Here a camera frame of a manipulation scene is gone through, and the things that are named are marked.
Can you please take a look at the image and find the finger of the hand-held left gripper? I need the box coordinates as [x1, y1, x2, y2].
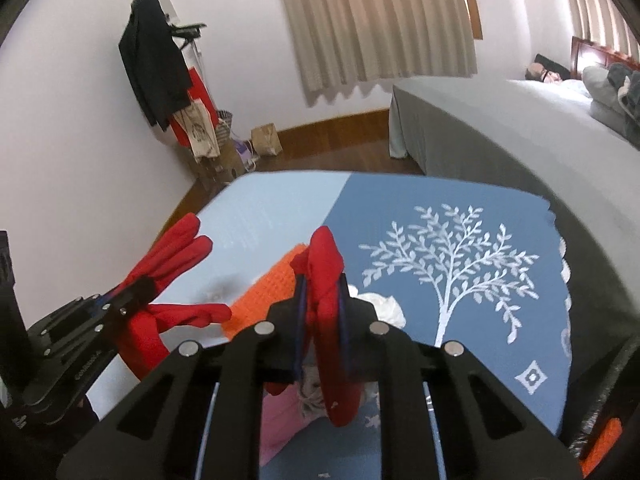
[27, 276, 157, 361]

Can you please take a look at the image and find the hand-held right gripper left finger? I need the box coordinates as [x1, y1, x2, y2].
[56, 275, 308, 480]

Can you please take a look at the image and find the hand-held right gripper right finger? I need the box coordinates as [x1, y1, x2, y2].
[337, 272, 583, 480]

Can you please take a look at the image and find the red knit glove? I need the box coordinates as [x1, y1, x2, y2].
[264, 226, 363, 428]
[120, 212, 233, 381]

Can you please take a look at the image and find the orange foam net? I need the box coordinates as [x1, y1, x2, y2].
[580, 417, 624, 478]
[221, 244, 311, 340]

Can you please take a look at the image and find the black trash bin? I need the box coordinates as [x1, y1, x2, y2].
[560, 332, 640, 480]

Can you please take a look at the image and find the crumpled white tissue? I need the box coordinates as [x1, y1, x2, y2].
[347, 285, 407, 328]

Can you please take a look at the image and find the grey patterned cloth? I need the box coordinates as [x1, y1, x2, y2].
[299, 367, 381, 418]

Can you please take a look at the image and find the pink cloth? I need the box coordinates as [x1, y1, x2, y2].
[260, 392, 313, 466]

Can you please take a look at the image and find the cardboard box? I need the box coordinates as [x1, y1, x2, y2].
[192, 140, 242, 187]

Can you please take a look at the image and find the blue tree print tablecloth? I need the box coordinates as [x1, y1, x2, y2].
[85, 170, 573, 480]

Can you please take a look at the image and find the beige tote bag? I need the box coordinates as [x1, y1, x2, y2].
[180, 100, 222, 162]

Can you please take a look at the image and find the purple and white appliance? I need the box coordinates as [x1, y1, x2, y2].
[232, 140, 261, 172]

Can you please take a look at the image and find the striped bag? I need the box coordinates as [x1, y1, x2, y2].
[215, 109, 236, 142]

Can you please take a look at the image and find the brown paper bag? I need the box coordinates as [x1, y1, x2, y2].
[250, 123, 284, 157]

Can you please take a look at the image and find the red hanging garment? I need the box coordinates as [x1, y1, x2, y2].
[170, 67, 219, 149]

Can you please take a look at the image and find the dark hanging coat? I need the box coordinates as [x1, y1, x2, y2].
[118, 0, 189, 132]

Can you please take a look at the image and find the bed with grey sheet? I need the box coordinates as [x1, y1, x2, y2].
[389, 35, 640, 361]

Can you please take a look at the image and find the black hanger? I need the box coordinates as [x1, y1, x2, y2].
[167, 21, 207, 52]

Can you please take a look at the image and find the wide beige curtain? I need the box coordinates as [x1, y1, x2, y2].
[270, 0, 478, 107]

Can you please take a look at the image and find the plush toy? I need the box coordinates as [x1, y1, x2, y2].
[525, 62, 567, 84]

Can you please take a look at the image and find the black pillow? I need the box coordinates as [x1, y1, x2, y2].
[534, 53, 571, 78]

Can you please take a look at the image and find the folded grey quilt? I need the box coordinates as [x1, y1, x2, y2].
[582, 62, 640, 137]

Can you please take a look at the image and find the dark grey garment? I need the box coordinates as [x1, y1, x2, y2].
[607, 62, 640, 117]

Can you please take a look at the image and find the wooden headboard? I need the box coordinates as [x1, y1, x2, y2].
[571, 36, 640, 69]

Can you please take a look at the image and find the narrow beige curtain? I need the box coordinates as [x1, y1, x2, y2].
[557, 0, 637, 57]

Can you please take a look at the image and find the wooden window frame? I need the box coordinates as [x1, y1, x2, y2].
[454, 0, 484, 41]

